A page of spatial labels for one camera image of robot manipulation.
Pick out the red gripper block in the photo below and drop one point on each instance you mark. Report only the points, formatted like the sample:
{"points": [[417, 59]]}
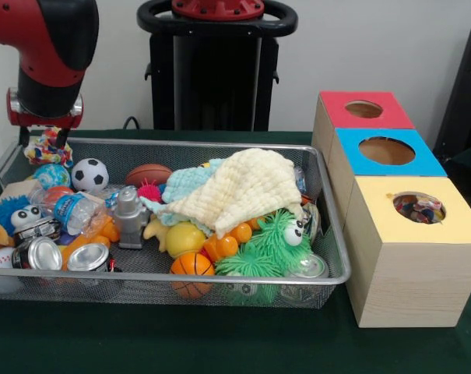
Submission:
{"points": [[44, 121]]}

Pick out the large blue spiky puffer toy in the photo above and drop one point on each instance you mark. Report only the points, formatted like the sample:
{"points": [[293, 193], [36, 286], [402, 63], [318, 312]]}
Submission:
{"points": [[1, 206]]}

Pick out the brown toy football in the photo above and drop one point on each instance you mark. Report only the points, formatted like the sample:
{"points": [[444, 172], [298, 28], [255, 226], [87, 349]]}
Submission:
{"points": [[149, 175]]}

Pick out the black standing panel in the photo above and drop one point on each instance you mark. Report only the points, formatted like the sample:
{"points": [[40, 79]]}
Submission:
{"points": [[465, 85]]}

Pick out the light blue cloth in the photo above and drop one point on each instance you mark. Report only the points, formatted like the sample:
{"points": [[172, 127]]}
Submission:
{"points": [[184, 179]]}

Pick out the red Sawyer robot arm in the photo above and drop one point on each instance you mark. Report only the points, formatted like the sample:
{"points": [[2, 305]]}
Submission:
{"points": [[52, 46]]}

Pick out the wooden three-hole box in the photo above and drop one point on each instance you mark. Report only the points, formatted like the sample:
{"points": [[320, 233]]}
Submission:
{"points": [[406, 280]]}

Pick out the blue globe ball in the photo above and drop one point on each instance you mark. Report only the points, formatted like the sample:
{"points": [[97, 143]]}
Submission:
{"points": [[52, 176]]}

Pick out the silver mesh bin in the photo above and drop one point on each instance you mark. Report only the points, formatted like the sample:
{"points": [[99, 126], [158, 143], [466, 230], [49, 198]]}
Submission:
{"points": [[64, 292]]}

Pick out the silver toy robot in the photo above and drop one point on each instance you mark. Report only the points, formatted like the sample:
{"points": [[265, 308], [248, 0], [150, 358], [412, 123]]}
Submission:
{"points": [[131, 218]]}

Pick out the green spiky puffer toy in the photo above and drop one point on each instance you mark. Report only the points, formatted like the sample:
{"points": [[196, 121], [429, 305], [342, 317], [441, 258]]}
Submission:
{"points": [[266, 249]]}

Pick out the black white soccer ball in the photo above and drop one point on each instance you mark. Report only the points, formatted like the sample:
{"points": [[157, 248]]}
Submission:
{"points": [[89, 174]]}

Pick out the orange plastic toy brick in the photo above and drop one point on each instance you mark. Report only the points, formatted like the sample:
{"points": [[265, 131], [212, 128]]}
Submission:
{"points": [[223, 243]]}

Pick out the orange toy basketball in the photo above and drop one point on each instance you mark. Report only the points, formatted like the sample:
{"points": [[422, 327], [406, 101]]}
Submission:
{"points": [[192, 267]]}

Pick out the cream yellow cloth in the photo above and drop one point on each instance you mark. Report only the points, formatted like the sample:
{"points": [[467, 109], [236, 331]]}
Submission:
{"points": [[247, 183]]}

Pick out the knotted polka dot cloth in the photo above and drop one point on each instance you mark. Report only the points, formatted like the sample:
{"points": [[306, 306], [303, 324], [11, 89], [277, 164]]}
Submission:
{"points": [[44, 154]]}

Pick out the robot pedestal with red flange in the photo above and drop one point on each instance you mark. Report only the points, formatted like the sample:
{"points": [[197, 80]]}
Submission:
{"points": [[219, 78]]}

